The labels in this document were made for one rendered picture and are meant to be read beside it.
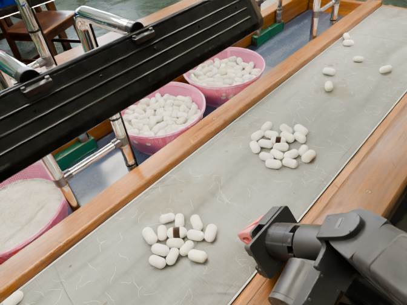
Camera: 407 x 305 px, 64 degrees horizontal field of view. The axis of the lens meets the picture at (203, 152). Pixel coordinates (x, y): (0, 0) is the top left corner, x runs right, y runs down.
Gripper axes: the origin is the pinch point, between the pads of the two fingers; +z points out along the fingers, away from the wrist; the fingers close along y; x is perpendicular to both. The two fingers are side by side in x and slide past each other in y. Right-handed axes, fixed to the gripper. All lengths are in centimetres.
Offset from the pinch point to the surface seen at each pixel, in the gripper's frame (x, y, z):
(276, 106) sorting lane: -10.4, -39.9, 16.0
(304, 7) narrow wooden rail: -31, -121, 47
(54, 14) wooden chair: -136, -83, 217
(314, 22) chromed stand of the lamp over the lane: -24, -80, 20
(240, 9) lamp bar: -33.3, -17.2, -9.8
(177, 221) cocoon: -7.1, 4.9, 9.7
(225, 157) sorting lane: -9.2, -15.6, 14.9
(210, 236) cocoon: -2.7, 3.5, 4.0
